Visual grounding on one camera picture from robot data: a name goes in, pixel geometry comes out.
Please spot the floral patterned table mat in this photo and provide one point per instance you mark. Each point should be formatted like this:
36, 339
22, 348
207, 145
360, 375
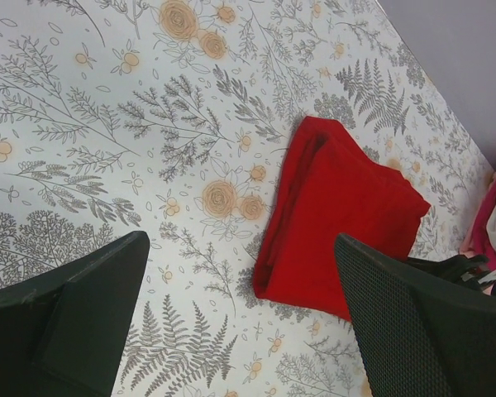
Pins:
174, 117

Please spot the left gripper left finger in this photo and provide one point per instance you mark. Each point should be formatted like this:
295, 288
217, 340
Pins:
62, 333

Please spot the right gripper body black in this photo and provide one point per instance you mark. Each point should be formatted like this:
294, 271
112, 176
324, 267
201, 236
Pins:
468, 272

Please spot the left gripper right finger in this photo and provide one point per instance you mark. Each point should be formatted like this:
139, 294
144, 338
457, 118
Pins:
418, 335

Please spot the crimson folded shirt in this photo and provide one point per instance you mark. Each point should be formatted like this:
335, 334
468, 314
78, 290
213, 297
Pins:
478, 238

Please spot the red t shirt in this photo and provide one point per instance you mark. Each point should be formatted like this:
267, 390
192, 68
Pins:
329, 186

